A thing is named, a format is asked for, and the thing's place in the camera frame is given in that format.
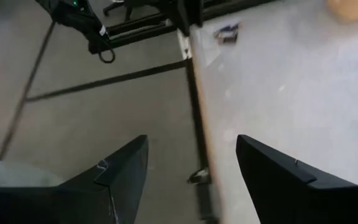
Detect black device green light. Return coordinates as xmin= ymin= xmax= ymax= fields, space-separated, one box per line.
xmin=35 ymin=0 xmax=116 ymax=65

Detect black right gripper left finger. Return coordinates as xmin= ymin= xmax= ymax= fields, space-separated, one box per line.
xmin=0 ymin=134 xmax=149 ymax=224

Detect black metal table frame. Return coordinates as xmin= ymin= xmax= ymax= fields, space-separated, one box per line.
xmin=87 ymin=0 xmax=279 ymax=224

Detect black office chair base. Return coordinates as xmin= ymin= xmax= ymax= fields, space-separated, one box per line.
xmin=103 ymin=0 xmax=135 ymax=22

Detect clear tube lying on table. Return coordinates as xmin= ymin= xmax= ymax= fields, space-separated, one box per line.
xmin=214 ymin=32 xmax=239 ymax=44

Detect wooden table board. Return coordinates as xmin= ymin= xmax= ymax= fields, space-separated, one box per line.
xmin=178 ymin=27 xmax=229 ymax=224

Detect yellow plastic bin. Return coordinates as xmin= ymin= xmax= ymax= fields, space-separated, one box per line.
xmin=326 ymin=0 xmax=358 ymax=24

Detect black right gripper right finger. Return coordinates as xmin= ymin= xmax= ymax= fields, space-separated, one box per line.
xmin=236 ymin=134 xmax=358 ymax=224

